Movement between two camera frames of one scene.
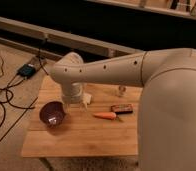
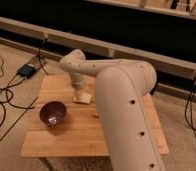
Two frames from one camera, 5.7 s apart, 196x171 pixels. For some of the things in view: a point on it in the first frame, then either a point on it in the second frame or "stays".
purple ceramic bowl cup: x=52 y=114 stays
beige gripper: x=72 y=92 to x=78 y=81
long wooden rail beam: x=67 y=39 stays
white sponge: x=87 y=98 stays
